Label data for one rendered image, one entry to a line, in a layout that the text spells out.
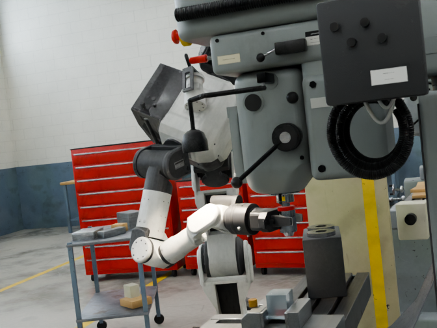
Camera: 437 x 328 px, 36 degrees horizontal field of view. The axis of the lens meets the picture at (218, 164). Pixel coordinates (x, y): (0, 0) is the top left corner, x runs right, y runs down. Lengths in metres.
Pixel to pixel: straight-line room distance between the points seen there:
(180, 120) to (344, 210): 1.59
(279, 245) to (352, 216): 3.09
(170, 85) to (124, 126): 9.87
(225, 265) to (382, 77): 1.29
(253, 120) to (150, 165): 0.50
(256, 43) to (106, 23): 10.67
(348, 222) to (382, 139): 1.94
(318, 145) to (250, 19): 0.35
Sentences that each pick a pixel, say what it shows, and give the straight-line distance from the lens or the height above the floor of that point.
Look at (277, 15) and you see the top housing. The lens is 1.67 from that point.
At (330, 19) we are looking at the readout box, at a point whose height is 1.69.
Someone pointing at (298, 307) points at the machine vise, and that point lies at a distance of 1.66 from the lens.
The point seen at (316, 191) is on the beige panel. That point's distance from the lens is 3.55.
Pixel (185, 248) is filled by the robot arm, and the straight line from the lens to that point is 1.98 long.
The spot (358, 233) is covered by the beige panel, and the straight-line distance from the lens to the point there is 3.55.
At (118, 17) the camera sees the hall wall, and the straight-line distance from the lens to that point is 12.20.
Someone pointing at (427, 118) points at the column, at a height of 1.46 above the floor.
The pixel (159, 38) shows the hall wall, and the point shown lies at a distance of 11.82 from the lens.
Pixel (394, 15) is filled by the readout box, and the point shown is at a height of 1.68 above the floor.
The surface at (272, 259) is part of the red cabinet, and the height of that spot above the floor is 0.17.
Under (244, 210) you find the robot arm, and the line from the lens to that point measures 1.84.
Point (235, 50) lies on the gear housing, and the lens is 1.70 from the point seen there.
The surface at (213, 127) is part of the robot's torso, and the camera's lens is 2.13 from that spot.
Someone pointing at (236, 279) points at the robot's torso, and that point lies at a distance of 2.52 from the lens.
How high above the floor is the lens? 1.49
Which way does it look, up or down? 3 degrees down
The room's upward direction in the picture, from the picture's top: 6 degrees counter-clockwise
